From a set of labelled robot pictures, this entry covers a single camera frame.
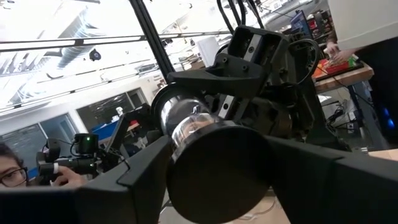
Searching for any hourglass with orange sand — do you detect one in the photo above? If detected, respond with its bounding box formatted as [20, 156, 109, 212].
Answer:
[150, 82, 272, 224]

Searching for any person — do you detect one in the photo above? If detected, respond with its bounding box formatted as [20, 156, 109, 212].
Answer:
[0, 142, 29, 188]

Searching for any black aluminium table frame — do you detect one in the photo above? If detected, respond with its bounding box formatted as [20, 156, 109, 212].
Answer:
[129, 0, 175, 83]

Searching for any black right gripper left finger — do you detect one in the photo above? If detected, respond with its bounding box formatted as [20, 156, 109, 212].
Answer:
[0, 135, 172, 224]

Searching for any person's hand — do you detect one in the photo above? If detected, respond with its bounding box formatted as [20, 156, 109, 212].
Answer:
[332, 48, 357, 65]
[51, 166, 88, 189]
[323, 41, 340, 57]

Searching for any black computer case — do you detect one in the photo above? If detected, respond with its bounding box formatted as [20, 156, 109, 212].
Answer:
[354, 37, 398, 147]

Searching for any computer monitor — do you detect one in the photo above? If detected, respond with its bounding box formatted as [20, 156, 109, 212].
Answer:
[290, 10, 313, 40]

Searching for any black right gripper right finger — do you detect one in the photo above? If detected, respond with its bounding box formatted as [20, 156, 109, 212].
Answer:
[266, 135, 398, 224]

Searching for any wooden workbench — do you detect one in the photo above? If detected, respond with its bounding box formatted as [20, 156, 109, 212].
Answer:
[313, 62, 375, 94]

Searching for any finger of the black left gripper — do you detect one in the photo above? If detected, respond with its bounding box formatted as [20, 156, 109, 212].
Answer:
[167, 52, 269, 100]

